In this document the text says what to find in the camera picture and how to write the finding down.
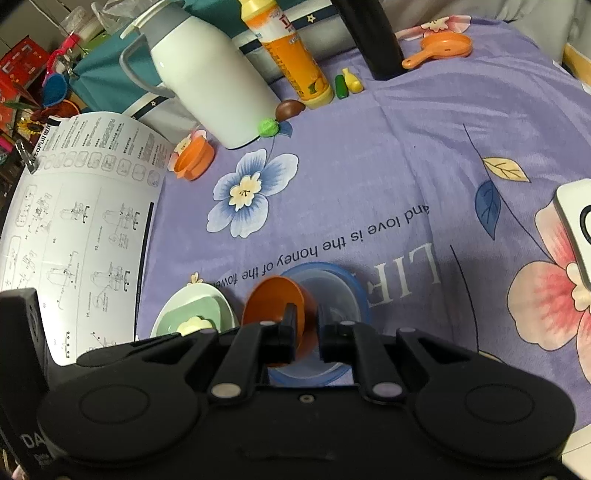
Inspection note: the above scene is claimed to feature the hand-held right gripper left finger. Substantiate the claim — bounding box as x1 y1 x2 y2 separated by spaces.
139 302 298 403

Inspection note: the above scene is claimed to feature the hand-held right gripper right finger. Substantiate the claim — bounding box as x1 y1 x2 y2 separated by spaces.
318 319 462 403

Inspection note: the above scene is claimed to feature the orange bowl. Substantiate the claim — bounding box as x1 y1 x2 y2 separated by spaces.
242 275 319 358

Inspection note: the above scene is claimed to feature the blue translucent bowl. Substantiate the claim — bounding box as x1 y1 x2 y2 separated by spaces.
268 261 370 387

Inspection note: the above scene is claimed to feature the green square plate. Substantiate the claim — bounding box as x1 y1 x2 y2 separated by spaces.
150 281 241 343

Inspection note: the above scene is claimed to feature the cream toy food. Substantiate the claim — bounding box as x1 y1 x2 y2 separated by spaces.
177 315 217 337

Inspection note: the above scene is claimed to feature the printed instruction sheet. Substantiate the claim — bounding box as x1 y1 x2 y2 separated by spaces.
0 111 176 367

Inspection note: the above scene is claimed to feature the binder clip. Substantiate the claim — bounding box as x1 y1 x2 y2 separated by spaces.
16 141 40 175

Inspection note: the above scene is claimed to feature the orange toy pot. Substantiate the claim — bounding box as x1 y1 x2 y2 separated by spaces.
172 135 216 181

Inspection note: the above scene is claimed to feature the purple floral bedsheet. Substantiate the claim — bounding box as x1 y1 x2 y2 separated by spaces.
134 16 591 480

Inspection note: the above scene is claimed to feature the brown toy chestnut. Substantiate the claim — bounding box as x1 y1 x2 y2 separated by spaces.
275 99 306 121

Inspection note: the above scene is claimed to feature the yellow toy vegetable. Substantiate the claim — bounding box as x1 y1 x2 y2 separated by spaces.
342 68 365 94

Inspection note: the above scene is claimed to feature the blue toy scoop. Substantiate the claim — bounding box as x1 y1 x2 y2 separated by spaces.
44 71 70 107

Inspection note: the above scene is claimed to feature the white thermos jug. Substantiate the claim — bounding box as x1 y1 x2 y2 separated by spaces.
119 0 282 151

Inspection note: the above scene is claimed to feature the yellow orange bottle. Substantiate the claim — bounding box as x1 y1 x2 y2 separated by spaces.
238 0 334 110

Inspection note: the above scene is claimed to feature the white charger device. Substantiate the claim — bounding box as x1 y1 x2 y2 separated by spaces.
555 180 591 291

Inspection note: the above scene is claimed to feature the red box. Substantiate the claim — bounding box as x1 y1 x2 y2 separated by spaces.
0 39 51 112

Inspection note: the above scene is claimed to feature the teal grey striped duvet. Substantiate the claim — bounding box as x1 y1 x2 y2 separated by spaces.
74 0 591 121

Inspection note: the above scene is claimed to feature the black flask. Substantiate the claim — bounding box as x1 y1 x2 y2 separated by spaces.
333 0 405 81

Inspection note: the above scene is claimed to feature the orange toy pan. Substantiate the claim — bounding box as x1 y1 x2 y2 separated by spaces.
401 31 474 71

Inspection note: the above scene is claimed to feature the yellow board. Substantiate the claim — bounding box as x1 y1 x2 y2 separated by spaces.
561 44 591 93

